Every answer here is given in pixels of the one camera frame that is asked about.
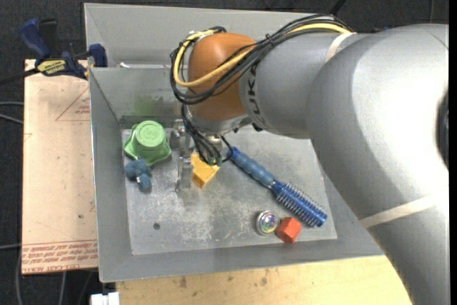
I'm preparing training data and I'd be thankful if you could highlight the grey metal bin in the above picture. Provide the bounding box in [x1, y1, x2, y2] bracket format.
[84, 2, 386, 284]

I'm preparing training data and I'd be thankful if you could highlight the brown cardboard board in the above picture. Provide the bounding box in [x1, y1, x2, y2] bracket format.
[21, 59, 99, 276]

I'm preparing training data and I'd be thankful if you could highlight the dark blue lumpy toy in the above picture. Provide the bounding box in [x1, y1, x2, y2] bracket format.
[124, 158, 154, 194]

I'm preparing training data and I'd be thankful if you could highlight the blue round hairbrush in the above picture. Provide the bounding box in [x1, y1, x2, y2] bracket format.
[226, 146, 328, 229]

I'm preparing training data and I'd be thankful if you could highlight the shiny silver ball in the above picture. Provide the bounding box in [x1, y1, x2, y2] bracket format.
[254, 210, 281, 237]

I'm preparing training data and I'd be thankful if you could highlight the green plastic cup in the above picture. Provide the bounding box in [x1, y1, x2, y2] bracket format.
[123, 119, 173, 167]

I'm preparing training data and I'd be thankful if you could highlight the red-orange hexagonal block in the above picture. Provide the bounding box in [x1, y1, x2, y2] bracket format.
[274, 216, 303, 245]

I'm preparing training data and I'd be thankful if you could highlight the yellow wedge block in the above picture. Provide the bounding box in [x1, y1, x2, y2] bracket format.
[190, 152, 221, 189]

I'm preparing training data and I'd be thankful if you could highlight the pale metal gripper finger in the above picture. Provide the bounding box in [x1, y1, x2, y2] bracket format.
[182, 156, 194, 190]
[174, 155, 184, 194]

